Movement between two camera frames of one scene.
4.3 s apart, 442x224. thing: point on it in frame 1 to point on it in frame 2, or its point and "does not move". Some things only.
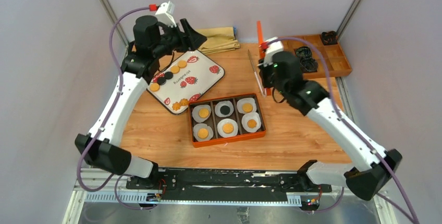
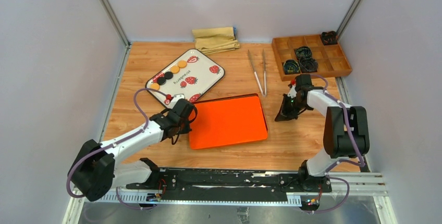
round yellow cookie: (174, 69) does not move
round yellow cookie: (182, 63) does not move
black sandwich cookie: (168, 75) does not move
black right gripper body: (267, 80) to (290, 107)
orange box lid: (260, 39) to (229, 121)
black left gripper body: (171, 40) to (184, 127)
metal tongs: (262, 90) does not move
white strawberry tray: (180, 84) does not move
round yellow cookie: (155, 87) does not move
